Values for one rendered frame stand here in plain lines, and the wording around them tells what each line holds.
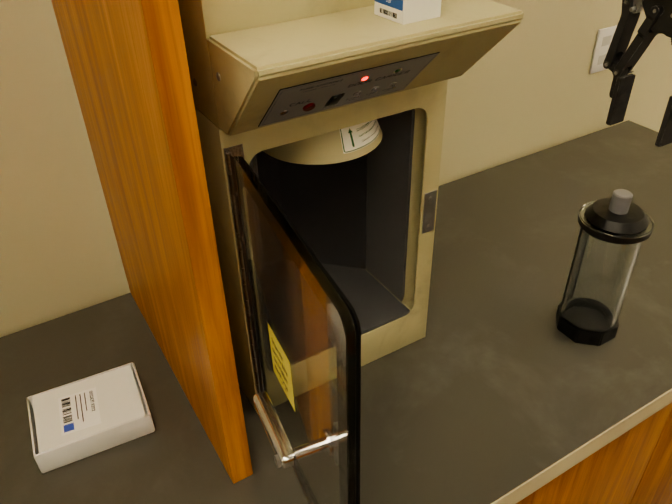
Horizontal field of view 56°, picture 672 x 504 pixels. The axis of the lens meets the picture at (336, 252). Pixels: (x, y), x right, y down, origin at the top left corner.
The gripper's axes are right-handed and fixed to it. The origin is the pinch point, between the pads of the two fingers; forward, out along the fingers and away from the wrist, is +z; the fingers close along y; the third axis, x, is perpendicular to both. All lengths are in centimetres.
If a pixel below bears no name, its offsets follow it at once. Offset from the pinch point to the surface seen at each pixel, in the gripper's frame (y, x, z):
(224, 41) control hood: -9, -56, -17
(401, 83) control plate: -7.5, -36.4, -9.7
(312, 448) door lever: 15, -62, 13
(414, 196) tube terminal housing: -15.0, -27.4, 12.0
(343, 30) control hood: -5.9, -45.1, -17.4
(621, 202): 1.1, -1.0, 13.3
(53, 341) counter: -46, -81, 40
